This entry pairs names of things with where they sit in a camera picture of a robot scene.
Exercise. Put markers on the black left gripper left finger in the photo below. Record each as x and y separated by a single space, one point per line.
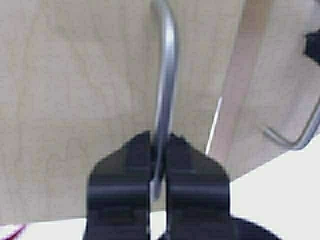
117 193

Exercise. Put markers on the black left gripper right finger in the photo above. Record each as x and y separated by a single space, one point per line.
198 196

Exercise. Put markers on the door handle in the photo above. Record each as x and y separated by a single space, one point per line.
166 89
303 138

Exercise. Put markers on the cabinet door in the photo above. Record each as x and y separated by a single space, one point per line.
269 81
78 78

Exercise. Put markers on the black cooking pot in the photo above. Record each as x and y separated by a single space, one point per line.
312 46

